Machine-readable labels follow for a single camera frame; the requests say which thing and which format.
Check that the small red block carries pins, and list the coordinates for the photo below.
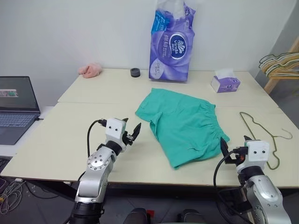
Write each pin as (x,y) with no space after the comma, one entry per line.
(150,212)

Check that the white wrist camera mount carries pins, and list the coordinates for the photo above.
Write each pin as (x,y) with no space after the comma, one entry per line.
(113,130)
(258,151)

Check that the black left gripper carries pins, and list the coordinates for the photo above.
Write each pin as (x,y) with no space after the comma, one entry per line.
(128,139)

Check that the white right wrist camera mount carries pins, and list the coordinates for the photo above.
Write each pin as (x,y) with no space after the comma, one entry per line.
(258,151)

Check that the small purple tissue box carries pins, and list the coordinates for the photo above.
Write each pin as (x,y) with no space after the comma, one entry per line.
(225,84)

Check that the pink fluffy cloth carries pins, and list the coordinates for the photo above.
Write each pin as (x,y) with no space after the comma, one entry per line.
(90,71)

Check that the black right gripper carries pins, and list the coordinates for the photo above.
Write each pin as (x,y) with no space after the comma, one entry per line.
(239,156)

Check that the dark rounded shape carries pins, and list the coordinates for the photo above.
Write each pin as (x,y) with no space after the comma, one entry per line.
(136,217)
(190,217)

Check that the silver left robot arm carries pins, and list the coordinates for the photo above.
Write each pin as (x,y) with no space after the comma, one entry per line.
(93,175)

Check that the green shorts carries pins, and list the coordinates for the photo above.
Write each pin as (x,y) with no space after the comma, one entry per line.
(182,123)

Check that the light wooden clothes rack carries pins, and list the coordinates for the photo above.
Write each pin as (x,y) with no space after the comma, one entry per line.
(272,84)

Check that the grey laptop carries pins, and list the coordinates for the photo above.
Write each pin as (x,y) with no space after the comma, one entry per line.
(16,116)

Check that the large purple tissue pack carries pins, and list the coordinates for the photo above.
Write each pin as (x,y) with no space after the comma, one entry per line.
(170,58)

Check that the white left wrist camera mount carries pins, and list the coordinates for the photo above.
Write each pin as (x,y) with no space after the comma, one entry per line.
(113,130)

